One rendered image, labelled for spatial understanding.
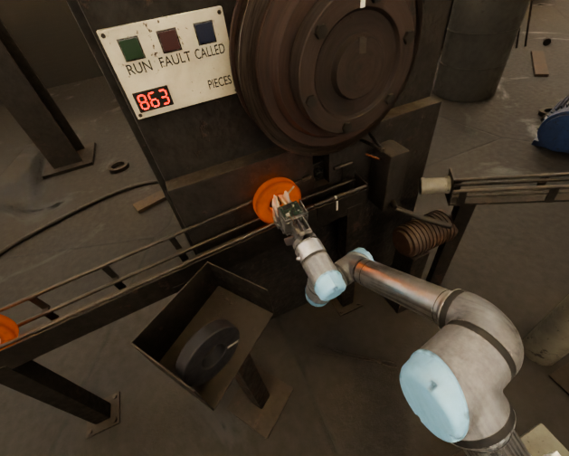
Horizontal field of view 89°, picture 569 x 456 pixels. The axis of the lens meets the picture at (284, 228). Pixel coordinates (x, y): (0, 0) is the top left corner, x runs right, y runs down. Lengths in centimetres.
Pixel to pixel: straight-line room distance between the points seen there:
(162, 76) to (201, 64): 9
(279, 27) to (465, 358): 66
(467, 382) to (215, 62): 80
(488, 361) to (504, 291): 123
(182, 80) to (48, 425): 149
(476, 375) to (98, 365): 157
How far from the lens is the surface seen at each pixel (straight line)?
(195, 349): 67
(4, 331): 112
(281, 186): 88
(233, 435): 138
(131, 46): 78
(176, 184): 88
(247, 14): 68
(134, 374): 164
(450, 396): 53
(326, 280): 71
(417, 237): 114
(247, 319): 83
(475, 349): 57
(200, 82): 81
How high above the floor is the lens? 132
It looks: 44 degrees down
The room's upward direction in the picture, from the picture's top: 9 degrees counter-clockwise
